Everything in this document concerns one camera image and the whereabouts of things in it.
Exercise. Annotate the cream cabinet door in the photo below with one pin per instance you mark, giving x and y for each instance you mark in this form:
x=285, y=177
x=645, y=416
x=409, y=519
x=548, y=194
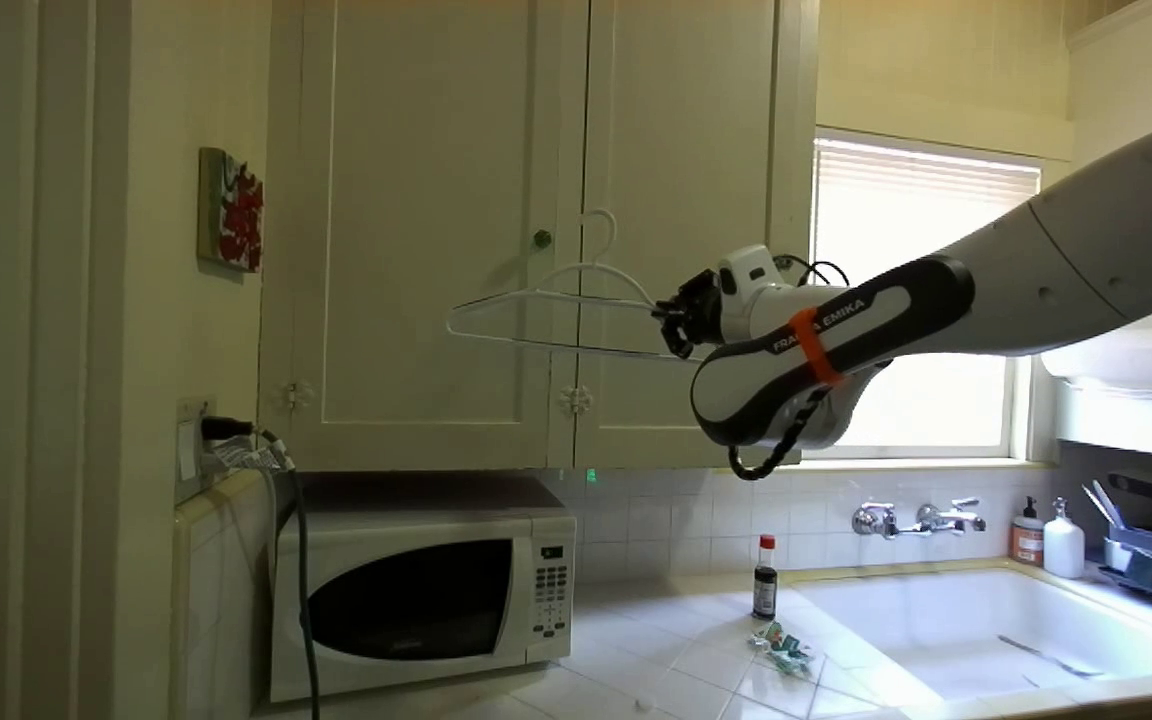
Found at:
x=682, y=161
x=401, y=161

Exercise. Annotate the small teal wrapper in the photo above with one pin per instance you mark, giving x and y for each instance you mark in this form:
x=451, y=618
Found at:
x=782, y=650

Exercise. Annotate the white kitchen sink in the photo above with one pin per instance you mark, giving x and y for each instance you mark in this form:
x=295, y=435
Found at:
x=1001, y=624

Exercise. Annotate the white plastic bottle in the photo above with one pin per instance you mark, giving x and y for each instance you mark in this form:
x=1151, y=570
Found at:
x=1064, y=544

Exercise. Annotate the brown soap dispenser bottle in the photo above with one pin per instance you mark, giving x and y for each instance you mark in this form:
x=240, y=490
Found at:
x=1024, y=541

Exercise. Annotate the green indicator light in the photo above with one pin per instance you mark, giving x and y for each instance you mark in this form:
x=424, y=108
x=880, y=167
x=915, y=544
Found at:
x=591, y=477

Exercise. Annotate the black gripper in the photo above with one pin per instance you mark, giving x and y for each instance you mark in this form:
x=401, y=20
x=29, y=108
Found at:
x=702, y=311

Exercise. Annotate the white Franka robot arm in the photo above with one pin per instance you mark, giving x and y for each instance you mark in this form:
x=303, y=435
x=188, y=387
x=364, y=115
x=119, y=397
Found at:
x=1097, y=267

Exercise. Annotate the chrome sink faucet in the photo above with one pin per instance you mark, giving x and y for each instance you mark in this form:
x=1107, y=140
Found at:
x=938, y=519

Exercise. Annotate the white window blind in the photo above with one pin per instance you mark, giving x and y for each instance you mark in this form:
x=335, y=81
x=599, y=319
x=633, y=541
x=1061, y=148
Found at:
x=909, y=200

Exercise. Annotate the white paper towel roll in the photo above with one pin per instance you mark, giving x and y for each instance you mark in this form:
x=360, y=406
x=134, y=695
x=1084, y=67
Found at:
x=1110, y=360

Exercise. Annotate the dark round door knob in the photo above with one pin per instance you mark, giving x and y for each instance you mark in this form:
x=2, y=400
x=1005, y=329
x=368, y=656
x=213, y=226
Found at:
x=541, y=241

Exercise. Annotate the white microwave oven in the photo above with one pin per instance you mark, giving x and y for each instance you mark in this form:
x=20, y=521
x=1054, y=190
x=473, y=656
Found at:
x=388, y=603

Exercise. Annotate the white coat hanger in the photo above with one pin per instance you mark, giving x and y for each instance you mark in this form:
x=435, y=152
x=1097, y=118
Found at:
x=538, y=283

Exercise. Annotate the red flower wall picture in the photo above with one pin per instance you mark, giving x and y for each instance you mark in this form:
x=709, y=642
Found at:
x=232, y=214

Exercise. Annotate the small cabinet door latch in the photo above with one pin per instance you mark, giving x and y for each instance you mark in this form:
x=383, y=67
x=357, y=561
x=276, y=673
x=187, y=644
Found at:
x=579, y=397
x=295, y=397

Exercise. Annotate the white door frame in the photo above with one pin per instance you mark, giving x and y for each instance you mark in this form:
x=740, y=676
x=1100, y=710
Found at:
x=63, y=360

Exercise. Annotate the dark sauce bottle red cap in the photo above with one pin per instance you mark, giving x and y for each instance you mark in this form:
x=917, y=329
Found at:
x=765, y=584

